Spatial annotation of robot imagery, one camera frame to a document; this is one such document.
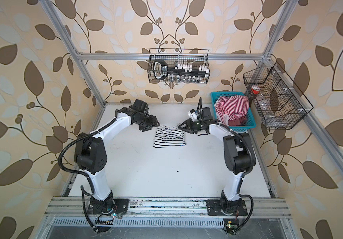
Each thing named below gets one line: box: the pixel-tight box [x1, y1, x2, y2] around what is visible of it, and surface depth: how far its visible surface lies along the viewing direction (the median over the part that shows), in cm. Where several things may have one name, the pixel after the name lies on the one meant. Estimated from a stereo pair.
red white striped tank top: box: [213, 95, 250, 126], surface depth 104 cm
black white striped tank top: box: [153, 125, 186, 148], surface depth 99 cm
